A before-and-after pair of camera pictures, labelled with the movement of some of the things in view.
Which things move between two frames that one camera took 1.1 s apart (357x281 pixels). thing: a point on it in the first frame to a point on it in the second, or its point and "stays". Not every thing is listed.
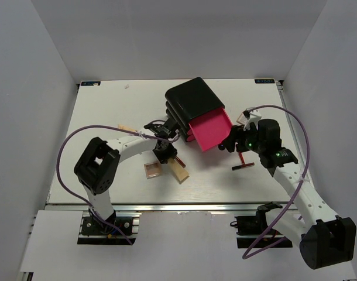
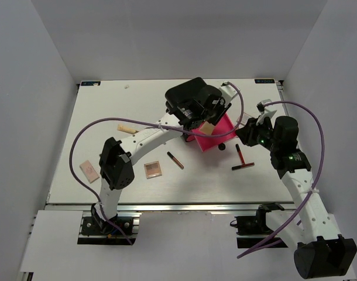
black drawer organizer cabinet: (189, 100) to (187, 136)
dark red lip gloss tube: (235, 167) stays
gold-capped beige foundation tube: (181, 172) to (207, 128)
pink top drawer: (213, 129) stays
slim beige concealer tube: (126, 127) stays
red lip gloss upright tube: (241, 156) stays
